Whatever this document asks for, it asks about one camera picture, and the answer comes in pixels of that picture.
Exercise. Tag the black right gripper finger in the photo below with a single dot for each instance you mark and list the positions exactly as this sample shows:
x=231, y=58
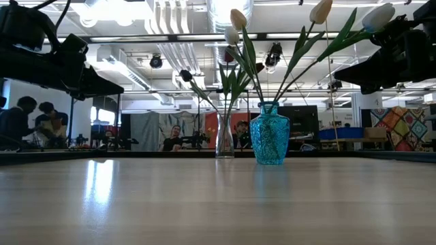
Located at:
x=368, y=75
x=370, y=90

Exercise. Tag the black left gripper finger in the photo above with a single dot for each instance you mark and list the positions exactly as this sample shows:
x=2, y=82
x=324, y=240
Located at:
x=86, y=98
x=97, y=85

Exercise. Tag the white artificial tulip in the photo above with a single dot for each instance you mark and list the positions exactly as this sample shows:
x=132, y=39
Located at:
x=231, y=36
x=378, y=17

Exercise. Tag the cream artificial tulip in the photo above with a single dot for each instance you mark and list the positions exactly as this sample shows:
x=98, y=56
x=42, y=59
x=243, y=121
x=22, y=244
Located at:
x=320, y=11
x=238, y=19

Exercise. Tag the blue patterned glass vase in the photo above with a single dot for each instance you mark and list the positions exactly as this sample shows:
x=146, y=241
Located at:
x=269, y=136

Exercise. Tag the clear glass vase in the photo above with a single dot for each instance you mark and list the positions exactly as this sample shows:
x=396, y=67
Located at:
x=225, y=147

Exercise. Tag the white pillar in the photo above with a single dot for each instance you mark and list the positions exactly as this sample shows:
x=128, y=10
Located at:
x=366, y=100

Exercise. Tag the person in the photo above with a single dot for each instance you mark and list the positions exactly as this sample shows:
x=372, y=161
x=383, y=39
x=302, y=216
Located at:
x=109, y=135
x=242, y=134
x=15, y=122
x=172, y=141
x=51, y=119

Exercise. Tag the cardboard box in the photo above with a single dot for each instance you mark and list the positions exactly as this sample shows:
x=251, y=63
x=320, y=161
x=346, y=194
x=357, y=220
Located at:
x=374, y=132

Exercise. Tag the colourful patchwork quilt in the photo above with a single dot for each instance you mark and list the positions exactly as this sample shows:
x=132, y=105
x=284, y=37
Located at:
x=398, y=127

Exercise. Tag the wooden background table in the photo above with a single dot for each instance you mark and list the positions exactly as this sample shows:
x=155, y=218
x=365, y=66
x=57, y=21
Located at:
x=357, y=139

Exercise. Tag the blue storage bin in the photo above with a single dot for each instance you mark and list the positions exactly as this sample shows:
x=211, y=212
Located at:
x=340, y=133

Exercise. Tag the black ceiling spotlight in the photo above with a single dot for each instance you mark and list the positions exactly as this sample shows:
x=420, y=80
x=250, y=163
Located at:
x=274, y=54
x=156, y=61

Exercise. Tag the leaf print curtain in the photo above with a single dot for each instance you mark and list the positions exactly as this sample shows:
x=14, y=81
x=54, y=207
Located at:
x=146, y=129

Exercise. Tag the black rig crossbar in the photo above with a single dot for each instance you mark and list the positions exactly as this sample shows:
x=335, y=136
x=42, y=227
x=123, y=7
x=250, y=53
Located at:
x=170, y=91
x=172, y=38

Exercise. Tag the black background equipment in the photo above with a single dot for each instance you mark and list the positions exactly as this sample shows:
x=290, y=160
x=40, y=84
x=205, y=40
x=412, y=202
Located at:
x=197, y=139

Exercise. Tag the black rig post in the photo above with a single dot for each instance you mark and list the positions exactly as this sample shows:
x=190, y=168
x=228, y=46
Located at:
x=199, y=115
x=118, y=119
x=71, y=124

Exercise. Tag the black aluminium table frame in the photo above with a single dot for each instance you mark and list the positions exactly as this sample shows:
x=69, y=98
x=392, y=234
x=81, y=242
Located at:
x=51, y=158

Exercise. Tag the silver ventilation duct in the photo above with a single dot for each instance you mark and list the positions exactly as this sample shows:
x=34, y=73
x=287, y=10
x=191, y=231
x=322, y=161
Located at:
x=221, y=51

